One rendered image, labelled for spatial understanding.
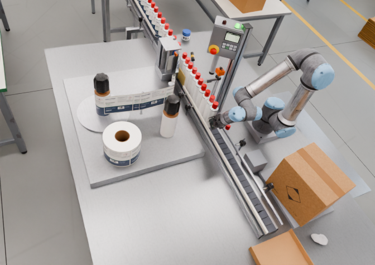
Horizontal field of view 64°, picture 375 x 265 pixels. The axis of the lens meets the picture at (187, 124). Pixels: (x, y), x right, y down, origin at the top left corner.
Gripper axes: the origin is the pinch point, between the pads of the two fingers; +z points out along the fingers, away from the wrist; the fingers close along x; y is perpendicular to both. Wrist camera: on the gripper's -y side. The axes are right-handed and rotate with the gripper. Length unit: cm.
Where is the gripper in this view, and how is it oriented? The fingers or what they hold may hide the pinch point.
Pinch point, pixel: (214, 124)
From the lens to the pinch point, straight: 187.1
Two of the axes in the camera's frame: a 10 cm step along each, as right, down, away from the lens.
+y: -9.0, 2.1, -3.7
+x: 2.6, 9.6, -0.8
